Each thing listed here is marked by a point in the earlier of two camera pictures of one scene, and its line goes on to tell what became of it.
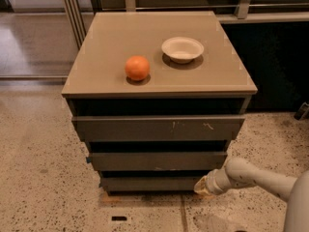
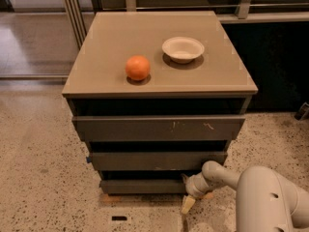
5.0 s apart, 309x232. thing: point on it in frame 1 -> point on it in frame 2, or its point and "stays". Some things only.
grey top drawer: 158,129 stays
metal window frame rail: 73,11 stays
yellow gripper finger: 200,187 -> 187,204
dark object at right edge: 302,112 stays
